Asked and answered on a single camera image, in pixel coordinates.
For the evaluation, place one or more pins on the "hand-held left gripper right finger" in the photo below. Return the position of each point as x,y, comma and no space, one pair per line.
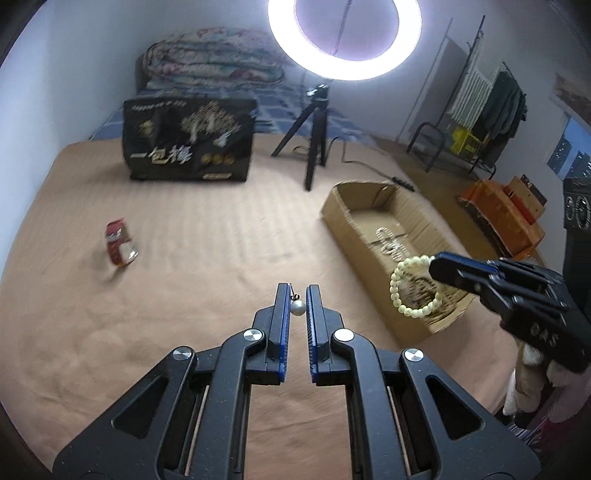
313,332

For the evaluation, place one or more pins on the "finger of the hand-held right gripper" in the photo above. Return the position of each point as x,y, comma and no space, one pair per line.
455,274
471,262

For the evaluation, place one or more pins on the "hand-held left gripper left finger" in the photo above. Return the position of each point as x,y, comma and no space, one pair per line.
282,323

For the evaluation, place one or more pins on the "pearl earring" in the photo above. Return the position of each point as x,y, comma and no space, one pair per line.
298,308

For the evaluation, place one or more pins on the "cardboard box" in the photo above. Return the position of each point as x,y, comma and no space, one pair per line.
351,230

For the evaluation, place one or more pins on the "small brown carton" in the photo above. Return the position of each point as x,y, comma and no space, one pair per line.
526,196

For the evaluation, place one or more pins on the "black appliance with round dials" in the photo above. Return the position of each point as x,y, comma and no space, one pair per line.
577,230

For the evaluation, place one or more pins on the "yellow box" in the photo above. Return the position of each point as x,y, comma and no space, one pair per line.
465,141

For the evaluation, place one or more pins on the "black clothes rack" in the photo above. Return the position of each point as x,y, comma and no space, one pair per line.
431,131

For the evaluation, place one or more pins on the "dark hanging clothes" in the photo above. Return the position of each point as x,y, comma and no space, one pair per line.
503,115

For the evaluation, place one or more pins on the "white fringed scarf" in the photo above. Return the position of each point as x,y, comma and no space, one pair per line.
473,94

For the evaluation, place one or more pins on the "black tripod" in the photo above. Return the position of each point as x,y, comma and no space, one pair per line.
316,129

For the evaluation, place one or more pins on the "black printed snack bag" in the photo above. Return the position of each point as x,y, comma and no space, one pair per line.
184,152

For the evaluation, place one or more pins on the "blue patterned bed sheet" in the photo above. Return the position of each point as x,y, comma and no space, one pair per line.
277,108

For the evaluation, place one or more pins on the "phone holder on gooseneck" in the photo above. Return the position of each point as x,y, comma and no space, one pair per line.
341,27

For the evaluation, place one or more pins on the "folded floral quilt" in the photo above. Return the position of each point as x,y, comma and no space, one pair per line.
207,55

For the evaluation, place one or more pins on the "dark blue wall picture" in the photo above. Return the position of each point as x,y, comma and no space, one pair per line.
570,150

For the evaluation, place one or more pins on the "wall poster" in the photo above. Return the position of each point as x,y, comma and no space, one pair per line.
572,94

